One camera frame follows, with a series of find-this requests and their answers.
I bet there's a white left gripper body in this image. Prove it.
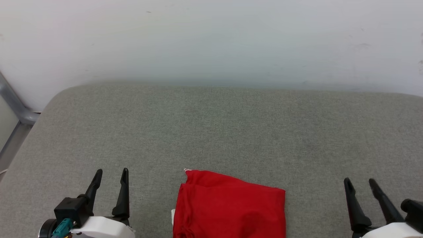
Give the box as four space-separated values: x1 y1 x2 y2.
71 216 136 238

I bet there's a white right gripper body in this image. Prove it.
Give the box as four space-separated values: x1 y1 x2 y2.
352 222 423 238

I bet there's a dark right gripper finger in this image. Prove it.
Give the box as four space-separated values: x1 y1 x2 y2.
368 178 405 225
343 177 372 232

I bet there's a teal left camera connector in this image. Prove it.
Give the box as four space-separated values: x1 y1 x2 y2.
51 218 74 238

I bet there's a grey metal frame rail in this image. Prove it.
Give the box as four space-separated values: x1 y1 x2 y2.
0 71 42 172

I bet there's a red garment with white stripes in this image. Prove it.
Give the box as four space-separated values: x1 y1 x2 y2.
171 168 287 238

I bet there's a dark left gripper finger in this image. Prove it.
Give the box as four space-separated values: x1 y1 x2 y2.
82 169 103 207
111 168 130 220

